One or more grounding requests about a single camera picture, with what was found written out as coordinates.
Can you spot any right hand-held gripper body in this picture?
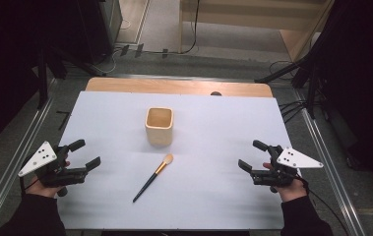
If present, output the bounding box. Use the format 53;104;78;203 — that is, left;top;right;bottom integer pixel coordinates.
250;145;324;194

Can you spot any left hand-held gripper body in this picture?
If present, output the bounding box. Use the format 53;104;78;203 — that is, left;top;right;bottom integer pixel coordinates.
18;141;89;198

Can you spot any makeup brush with black handle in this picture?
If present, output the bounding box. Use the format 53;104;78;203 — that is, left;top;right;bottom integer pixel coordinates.
132;153;174;204

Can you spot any beige square ceramic cup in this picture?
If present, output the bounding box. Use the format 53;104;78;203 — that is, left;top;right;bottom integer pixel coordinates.
145;106;174;148

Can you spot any person's right hand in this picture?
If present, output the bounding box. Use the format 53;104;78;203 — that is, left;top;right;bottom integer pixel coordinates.
277;178;308;204

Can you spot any person's left hand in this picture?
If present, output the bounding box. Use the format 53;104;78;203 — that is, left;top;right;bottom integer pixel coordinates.
26;178;59;199

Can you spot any black metal stand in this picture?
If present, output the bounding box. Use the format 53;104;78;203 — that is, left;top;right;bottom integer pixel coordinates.
254;48;326;121
34;42;106;111

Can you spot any black cabinet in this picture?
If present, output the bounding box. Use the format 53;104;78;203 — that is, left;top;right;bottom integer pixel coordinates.
75;0;123;65

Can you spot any aluminium floor rail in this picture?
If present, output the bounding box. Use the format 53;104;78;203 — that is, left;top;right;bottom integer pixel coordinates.
0;96;57;235
293;90;368;236

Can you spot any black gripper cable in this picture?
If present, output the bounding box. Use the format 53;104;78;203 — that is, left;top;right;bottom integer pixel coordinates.
293;175;350;236

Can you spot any black floor cable bundle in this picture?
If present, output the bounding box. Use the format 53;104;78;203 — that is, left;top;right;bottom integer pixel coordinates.
278;99;308;125

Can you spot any white floor cable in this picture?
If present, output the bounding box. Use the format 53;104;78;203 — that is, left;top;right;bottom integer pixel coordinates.
93;45;124;75

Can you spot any light wooden frame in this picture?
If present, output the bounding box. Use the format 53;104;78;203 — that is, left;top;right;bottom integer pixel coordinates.
177;0;335;62

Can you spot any black hanging cable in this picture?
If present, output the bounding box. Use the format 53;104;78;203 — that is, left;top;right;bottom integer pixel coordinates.
141;0;202;56

